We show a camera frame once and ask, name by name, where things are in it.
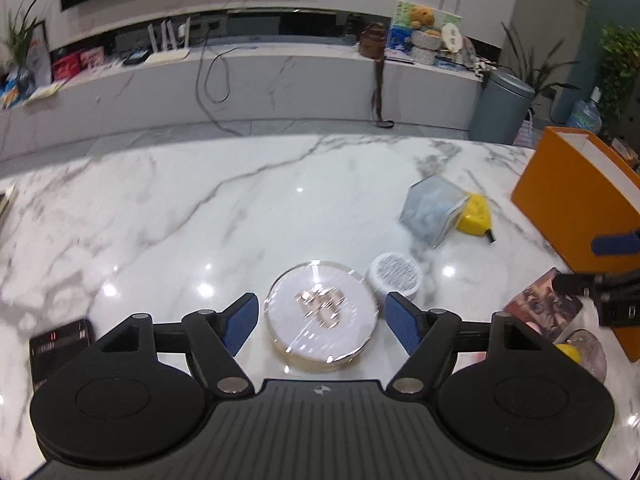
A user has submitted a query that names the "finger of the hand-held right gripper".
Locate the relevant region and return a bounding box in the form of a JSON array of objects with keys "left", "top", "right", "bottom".
[
  {"left": 591, "top": 230, "right": 640, "bottom": 260},
  {"left": 554, "top": 271, "right": 640, "bottom": 328}
]

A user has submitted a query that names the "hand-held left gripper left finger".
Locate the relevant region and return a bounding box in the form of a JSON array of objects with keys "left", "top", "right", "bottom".
[{"left": 95, "top": 293, "right": 260, "bottom": 399}]

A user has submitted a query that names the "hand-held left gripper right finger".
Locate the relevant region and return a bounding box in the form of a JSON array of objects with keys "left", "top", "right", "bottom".
[{"left": 384, "top": 292, "right": 551, "bottom": 400}]

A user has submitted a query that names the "illustrated picture card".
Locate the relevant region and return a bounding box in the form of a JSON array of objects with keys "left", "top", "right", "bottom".
[{"left": 502, "top": 267, "right": 586, "bottom": 343}]

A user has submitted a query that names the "orange storage box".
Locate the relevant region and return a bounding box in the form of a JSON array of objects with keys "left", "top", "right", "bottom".
[{"left": 511, "top": 126, "right": 640, "bottom": 363}]

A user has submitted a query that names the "clear glass with yellow item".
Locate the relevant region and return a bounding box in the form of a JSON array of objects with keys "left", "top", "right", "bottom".
[{"left": 554, "top": 329, "right": 608, "bottom": 383}]

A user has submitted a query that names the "round clear display case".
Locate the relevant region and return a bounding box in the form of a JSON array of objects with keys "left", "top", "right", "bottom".
[{"left": 263, "top": 260, "right": 379, "bottom": 372}]

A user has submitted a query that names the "clear square box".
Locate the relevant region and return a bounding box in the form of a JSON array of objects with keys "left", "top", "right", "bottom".
[{"left": 398, "top": 175, "right": 471, "bottom": 249}]

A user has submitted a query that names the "white round jar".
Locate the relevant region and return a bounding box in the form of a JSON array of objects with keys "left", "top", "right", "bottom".
[{"left": 367, "top": 251, "right": 423, "bottom": 298}]

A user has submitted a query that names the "yellow tape measure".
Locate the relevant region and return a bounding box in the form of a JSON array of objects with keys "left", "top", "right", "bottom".
[{"left": 456, "top": 192, "right": 497, "bottom": 244}]

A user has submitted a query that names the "blue water bottle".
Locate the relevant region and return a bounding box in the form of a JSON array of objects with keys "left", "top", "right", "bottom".
[{"left": 566, "top": 87, "right": 603, "bottom": 133}]

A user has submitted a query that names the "pastel woven bag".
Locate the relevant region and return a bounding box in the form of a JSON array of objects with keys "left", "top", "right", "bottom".
[{"left": 517, "top": 109, "right": 546, "bottom": 148}]

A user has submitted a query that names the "leafy green plant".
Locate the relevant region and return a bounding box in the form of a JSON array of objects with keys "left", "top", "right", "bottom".
[{"left": 597, "top": 25, "right": 640, "bottom": 136}]

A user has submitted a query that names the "grey pedal trash can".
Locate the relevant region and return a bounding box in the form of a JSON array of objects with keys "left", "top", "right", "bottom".
[{"left": 468, "top": 71, "right": 536, "bottom": 146}]

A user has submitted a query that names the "black electronic device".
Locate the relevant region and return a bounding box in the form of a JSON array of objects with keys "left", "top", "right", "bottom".
[{"left": 29, "top": 318, "right": 97, "bottom": 391}]

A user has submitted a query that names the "long-leaf potted plant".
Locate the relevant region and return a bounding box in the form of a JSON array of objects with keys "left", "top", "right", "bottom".
[{"left": 500, "top": 22, "right": 581, "bottom": 101}]

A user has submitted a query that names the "round hand fan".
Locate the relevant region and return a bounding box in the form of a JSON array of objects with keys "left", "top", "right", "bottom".
[{"left": 440, "top": 22, "right": 465, "bottom": 53}]

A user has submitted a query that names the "brown leather bag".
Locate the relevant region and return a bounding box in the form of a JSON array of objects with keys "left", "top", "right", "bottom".
[{"left": 358, "top": 22, "right": 396, "bottom": 128}]

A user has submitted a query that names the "white router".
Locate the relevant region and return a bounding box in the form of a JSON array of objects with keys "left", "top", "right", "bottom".
[{"left": 145, "top": 17, "right": 193, "bottom": 63}]

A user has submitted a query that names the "brown teddy bear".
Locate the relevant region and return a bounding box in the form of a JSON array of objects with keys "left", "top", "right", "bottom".
[{"left": 410, "top": 5, "right": 435, "bottom": 30}]

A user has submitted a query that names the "green printed picture board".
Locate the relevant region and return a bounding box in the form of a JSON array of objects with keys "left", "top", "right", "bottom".
[{"left": 390, "top": 0, "right": 463, "bottom": 61}]

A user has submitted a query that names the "pink gift box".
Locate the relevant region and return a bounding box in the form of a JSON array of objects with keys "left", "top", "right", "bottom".
[{"left": 80, "top": 46, "right": 106, "bottom": 71}]

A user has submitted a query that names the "red gift box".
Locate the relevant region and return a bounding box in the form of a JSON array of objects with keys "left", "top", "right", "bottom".
[{"left": 51, "top": 51, "right": 83, "bottom": 81}]

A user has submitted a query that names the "blue white plastic packet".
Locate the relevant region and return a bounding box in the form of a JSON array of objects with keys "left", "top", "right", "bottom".
[{"left": 0, "top": 67, "right": 36, "bottom": 111}]

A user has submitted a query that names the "thin-leaf potted plant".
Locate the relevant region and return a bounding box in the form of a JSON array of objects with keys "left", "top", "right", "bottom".
[{"left": 0, "top": 0, "right": 51, "bottom": 68}]

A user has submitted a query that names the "black power cable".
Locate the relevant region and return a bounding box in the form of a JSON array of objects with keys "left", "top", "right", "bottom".
[{"left": 195, "top": 35, "right": 246, "bottom": 136}]

